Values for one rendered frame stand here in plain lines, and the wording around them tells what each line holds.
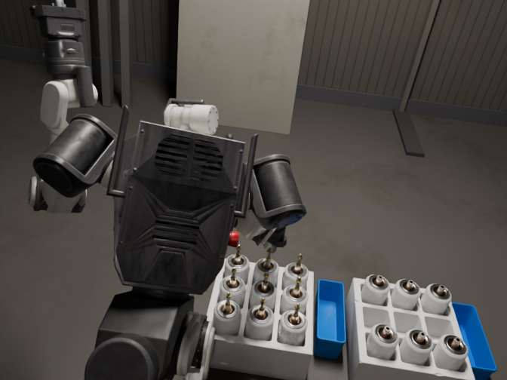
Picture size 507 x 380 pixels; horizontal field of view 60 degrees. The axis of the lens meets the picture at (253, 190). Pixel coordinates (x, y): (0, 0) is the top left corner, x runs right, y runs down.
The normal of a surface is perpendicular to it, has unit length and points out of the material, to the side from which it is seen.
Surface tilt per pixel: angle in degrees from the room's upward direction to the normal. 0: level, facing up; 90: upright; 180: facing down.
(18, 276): 0
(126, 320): 0
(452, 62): 90
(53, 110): 71
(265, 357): 90
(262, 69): 80
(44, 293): 0
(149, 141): 48
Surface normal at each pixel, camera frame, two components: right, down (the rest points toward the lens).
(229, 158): 0.22, -0.11
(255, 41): -0.11, 0.43
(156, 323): 0.09, -0.80
